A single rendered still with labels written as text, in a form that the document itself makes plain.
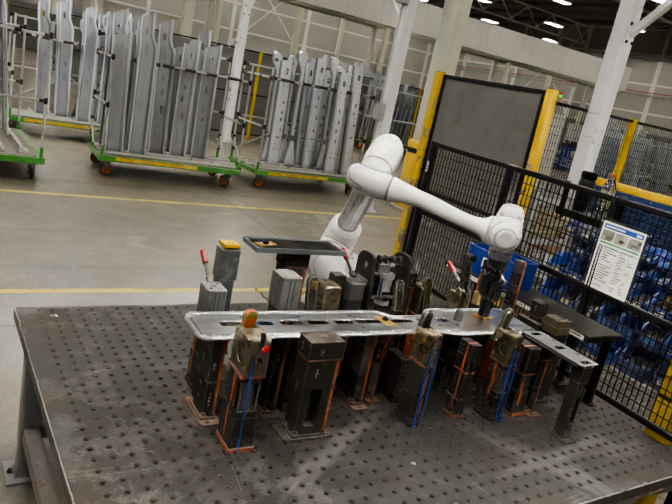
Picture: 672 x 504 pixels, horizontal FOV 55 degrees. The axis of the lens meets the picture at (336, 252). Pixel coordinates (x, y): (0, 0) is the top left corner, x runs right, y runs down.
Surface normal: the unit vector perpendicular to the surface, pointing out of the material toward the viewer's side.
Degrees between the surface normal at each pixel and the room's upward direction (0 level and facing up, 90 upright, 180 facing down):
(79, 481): 0
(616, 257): 90
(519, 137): 90
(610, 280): 90
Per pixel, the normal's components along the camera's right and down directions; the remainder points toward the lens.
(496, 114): -0.84, -0.05
